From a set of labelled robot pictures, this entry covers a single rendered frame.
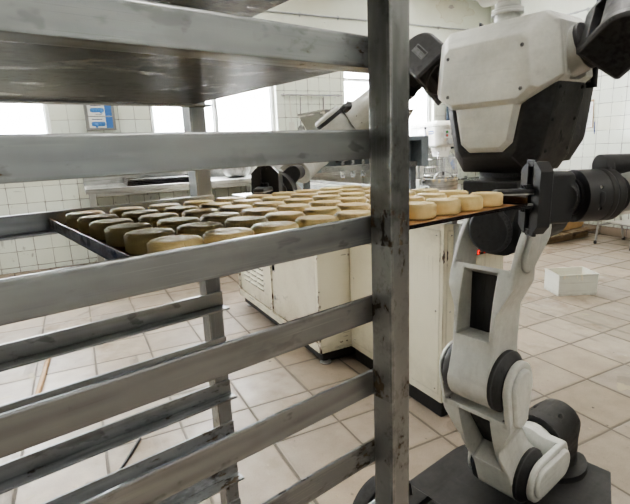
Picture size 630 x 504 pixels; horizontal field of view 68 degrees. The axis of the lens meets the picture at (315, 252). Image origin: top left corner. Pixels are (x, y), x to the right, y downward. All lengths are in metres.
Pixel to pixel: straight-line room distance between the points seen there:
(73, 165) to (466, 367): 0.97
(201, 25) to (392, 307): 0.32
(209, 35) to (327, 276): 2.05
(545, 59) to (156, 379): 0.87
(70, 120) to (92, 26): 4.82
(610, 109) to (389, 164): 5.99
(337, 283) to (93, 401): 2.10
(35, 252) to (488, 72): 4.72
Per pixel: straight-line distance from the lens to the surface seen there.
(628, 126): 6.32
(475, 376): 1.15
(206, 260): 0.40
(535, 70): 1.02
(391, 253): 0.50
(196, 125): 0.86
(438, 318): 1.96
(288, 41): 0.45
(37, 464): 0.90
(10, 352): 0.82
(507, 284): 1.08
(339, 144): 0.48
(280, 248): 0.44
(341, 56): 0.49
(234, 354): 0.44
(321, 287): 2.39
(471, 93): 1.08
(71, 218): 0.73
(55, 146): 0.36
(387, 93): 0.49
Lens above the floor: 1.14
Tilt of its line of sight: 12 degrees down
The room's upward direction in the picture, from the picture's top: 2 degrees counter-clockwise
